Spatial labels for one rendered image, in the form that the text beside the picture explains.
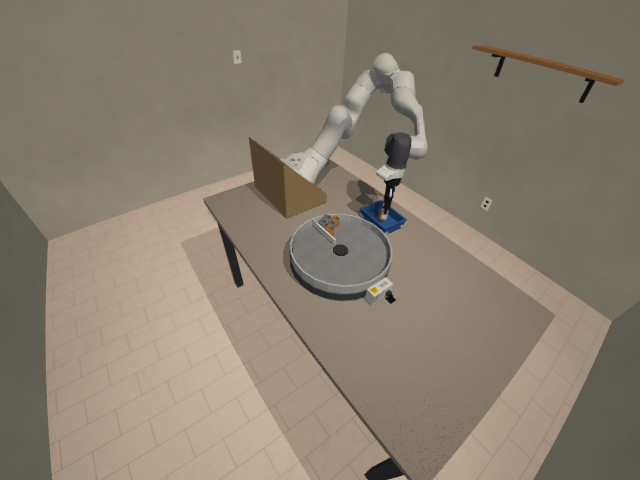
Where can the blue open crate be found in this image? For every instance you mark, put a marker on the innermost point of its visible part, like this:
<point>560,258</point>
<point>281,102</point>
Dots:
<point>392,217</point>

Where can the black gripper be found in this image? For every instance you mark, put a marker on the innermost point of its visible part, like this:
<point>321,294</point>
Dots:
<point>390,190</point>

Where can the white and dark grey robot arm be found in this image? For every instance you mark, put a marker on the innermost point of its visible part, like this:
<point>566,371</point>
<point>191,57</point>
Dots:
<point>341,120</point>

